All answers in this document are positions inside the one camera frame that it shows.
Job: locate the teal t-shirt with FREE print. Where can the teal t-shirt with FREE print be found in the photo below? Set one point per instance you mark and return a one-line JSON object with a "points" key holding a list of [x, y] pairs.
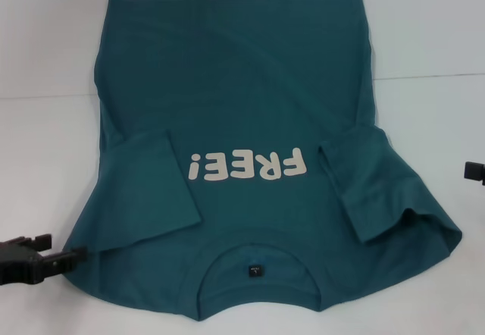
{"points": [[246, 85]]}

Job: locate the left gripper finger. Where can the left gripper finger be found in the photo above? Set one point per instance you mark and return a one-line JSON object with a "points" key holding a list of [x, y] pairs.
{"points": [[39, 241], [62, 261]]}

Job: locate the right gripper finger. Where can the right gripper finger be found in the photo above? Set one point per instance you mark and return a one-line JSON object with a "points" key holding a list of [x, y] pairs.
{"points": [[475, 171]]}

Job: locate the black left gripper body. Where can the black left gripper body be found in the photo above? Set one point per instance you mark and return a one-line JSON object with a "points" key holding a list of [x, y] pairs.
{"points": [[17, 263]]}

